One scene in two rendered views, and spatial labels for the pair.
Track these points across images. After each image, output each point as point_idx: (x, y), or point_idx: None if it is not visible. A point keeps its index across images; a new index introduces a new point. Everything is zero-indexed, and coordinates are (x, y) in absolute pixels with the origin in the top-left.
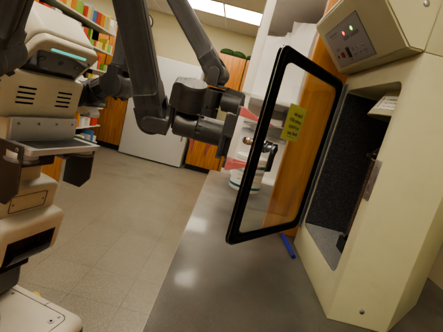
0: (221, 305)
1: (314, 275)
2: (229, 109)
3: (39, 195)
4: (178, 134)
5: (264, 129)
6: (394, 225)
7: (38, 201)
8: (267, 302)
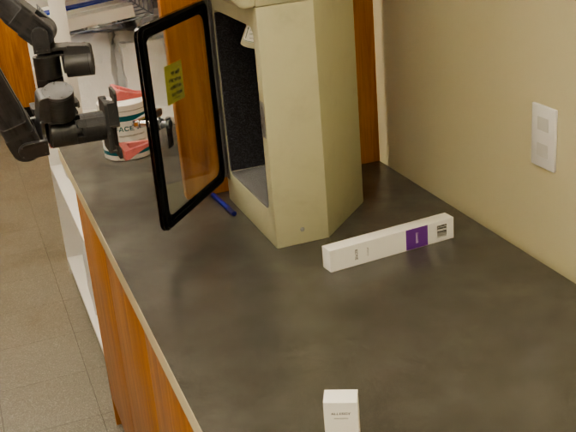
0: (188, 279)
1: (257, 220)
2: (79, 73)
3: None
4: (60, 146)
5: (153, 111)
6: (295, 148)
7: None
8: (223, 261)
